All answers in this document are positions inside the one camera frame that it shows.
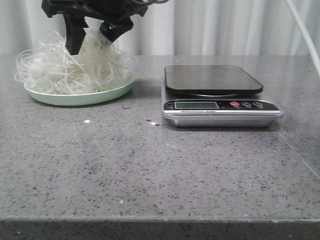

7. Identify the silver black kitchen scale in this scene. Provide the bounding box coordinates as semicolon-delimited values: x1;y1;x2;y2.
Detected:
161;65;284;128

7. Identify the white translucent vermicelli bundle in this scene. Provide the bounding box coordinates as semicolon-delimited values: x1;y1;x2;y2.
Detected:
14;28;138;95

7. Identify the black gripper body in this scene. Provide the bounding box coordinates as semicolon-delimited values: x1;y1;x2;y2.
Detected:
41;0;148;20

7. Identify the light green round plate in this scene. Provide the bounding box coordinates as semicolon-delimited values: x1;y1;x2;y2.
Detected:
24;70;136;106

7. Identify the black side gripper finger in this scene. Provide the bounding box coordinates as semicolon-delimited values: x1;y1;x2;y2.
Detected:
99;18;134;43
63;14;89;55

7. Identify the white cable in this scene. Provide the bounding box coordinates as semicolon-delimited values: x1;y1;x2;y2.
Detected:
284;0;320;66

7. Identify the white pleated curtain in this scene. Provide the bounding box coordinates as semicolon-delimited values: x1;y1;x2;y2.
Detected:
0;0;309;56

